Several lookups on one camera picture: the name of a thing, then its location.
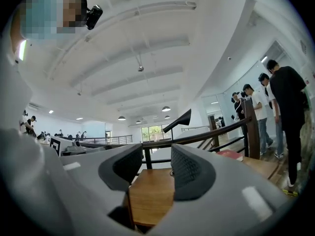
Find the red book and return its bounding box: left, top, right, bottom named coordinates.
left=216, top=149, right=244, bottom=162

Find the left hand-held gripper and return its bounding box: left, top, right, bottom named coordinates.
left=49, top=136, right=86, bottom=157

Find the dark wooden stair post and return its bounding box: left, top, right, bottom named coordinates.
left=242, top=98, right=261, bottom=160

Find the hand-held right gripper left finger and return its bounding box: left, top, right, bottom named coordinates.
left=59, top=143, right=144, bottom=236

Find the head-worn black camera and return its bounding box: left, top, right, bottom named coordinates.
left=85, top=5, right=103, bottom=30

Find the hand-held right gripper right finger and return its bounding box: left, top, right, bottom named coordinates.
left=152, top=143, right=289, bottom=236

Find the black metal balcony railing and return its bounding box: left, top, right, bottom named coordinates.
left=80, top=134, right=134, bottom=145

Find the light blue face mask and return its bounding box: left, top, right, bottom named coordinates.
left=24, top=0, right=65, bottom=40

